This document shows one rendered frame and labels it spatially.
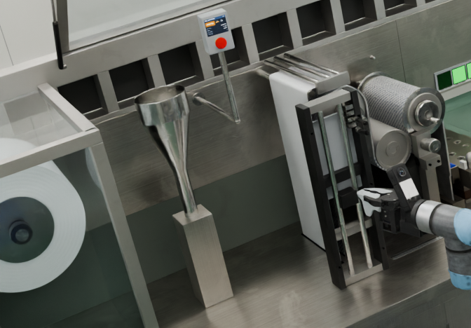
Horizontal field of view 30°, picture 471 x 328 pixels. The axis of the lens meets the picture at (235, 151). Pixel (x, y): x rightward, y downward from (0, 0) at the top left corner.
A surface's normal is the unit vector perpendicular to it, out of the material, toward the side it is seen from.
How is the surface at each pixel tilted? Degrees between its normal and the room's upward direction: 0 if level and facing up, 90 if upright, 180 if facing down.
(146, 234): 90
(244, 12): 90
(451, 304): 90
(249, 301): 0
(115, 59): 90
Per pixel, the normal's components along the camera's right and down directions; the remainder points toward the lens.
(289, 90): -0.89, 0.34
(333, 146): 0.40, 0.25
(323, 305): -0.22, -0.90
